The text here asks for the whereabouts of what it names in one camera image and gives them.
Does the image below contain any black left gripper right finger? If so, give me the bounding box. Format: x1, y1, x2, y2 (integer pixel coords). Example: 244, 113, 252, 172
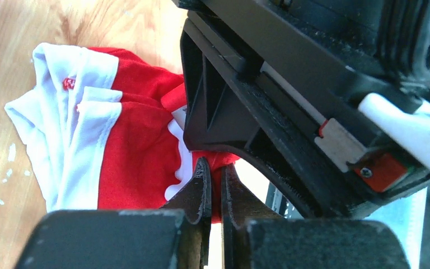
221, 165, 409, 268

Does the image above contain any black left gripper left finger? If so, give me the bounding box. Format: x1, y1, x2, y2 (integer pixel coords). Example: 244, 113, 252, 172
16, 157, 212, 268

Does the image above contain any red underwear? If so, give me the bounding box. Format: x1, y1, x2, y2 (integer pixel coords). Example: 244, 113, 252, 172
4, 43, 237, 223

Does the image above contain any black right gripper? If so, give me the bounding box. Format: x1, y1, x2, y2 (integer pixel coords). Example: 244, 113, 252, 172
175, 1, 430, 218

